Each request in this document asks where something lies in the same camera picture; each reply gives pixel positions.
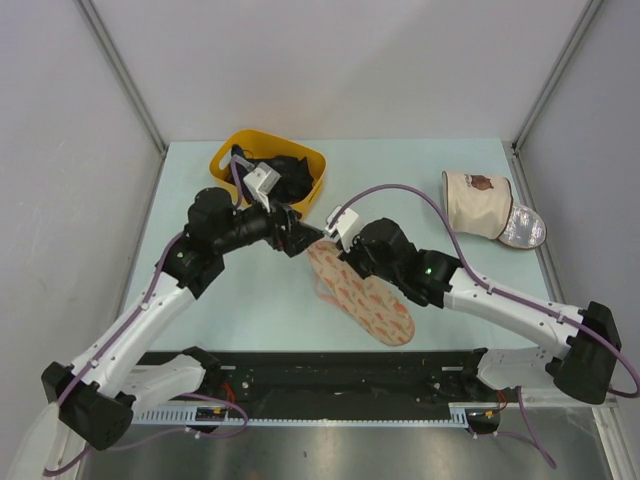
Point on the yellow plastic basket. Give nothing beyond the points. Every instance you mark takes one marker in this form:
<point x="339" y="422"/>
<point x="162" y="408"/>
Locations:
<point x="262" y="145"/>

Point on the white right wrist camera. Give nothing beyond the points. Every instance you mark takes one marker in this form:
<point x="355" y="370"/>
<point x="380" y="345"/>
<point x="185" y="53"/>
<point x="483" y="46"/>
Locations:
<point x="342" y="227"/>

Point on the white slotted cable duct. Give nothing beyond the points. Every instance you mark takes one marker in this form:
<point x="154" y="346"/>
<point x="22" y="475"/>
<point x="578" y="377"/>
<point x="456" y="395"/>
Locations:
<point x="415" y="414"/>

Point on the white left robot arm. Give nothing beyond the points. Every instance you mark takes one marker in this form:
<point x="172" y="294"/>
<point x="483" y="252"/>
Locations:
<point x="90" y="391"/>

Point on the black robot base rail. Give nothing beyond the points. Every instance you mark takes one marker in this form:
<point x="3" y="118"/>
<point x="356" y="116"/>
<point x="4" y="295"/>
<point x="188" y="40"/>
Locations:
<point x="259" y="380"/>

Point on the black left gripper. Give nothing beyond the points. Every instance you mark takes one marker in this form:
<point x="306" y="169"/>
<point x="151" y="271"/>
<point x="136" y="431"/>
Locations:
<point x="277" y="217"/>

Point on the pink tulip mesh laundry bag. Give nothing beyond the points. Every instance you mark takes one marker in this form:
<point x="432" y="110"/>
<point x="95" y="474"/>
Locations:
<point x="368" y="301"/>

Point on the beige fabric storage bag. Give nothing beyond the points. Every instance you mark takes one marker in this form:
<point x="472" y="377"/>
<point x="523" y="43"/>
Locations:
<point x="485" y="206"/>

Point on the black clothes pile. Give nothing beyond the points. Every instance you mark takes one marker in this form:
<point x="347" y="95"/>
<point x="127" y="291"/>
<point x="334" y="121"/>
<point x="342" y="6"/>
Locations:
<point x="294" y="185"/>

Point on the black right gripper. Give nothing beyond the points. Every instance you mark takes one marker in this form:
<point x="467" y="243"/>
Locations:
<point x="350" y="258"/>

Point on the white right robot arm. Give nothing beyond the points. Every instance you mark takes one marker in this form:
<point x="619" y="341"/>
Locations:
<point x="576" y="347"/>

